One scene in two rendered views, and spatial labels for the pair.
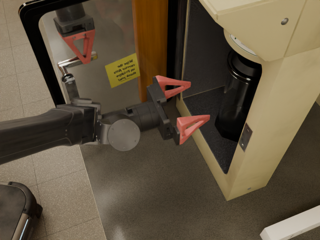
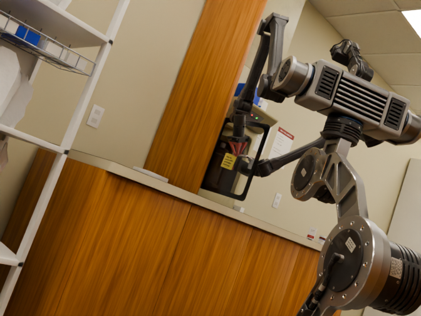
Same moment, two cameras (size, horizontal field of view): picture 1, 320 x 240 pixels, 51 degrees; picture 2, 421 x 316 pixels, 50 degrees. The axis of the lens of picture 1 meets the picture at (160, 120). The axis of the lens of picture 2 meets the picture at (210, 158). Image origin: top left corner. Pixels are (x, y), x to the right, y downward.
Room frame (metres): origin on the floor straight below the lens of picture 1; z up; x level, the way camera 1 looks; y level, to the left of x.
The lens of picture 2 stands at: (1.44, 2.20, 0.87)
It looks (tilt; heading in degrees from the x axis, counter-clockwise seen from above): 7 degrees up; 250
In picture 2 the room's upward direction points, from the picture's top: 20 degrees clockwise
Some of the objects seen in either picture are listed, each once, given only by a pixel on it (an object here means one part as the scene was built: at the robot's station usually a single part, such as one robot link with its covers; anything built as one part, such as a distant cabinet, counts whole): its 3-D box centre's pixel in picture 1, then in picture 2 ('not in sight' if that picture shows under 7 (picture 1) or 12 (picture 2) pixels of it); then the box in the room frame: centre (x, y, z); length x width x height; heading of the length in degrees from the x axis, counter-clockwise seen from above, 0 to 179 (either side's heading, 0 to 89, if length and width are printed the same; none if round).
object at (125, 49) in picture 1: (115, 65); (233, 157); (0.54, 0.10, 1.19); 0.30 x 0.01 x 0.40; 118
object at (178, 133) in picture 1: (185, 118); not in sight; (0.40, -0.05, 1.18); 0.09 x 0.07 x 0.07; 110
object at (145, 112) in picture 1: (146, 115); not in sight; (0.41, 0.03, 1.17); 0.10 x 0.07 x 0.07; 20
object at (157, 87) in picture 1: (172, 94); not in sight; (0.47, -0.03, 1.17); 0.09 x 0.07 x 0.07; 110
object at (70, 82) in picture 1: (71, 88); not in sight; (0.48, 0.19, 1.18); 0.02 x 0.02 x 0.06; 28
